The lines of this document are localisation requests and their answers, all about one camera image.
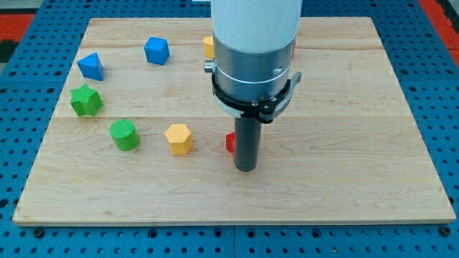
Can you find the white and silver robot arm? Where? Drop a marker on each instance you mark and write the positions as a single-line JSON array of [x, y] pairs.
[[253, 47]]

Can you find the yellow block behind arm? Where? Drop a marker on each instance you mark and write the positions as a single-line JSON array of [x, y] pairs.
[[209, 47]]

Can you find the red block behind arm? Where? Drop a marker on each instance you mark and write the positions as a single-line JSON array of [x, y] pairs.
[[294, 46]]

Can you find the red block near tool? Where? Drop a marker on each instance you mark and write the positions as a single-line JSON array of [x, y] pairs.
[[230, 142]]

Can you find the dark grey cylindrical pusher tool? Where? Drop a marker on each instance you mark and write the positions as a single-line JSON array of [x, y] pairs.
[[247, 140]]

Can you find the yellow hexagon block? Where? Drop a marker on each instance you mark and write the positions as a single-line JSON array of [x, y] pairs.
[[180, 139]]

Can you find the wooden board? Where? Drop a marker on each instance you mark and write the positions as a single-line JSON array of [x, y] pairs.
[[346, 150]]

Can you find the green cylinder block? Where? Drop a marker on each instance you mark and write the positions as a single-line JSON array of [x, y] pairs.
[[124, 134]]

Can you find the blue cube block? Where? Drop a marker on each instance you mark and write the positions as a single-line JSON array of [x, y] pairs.
[[156, 51]]

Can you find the green star block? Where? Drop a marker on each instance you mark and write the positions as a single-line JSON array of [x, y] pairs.
[[85, 101]]

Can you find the blue triangular block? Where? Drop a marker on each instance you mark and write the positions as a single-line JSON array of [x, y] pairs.
[[91, 67]]

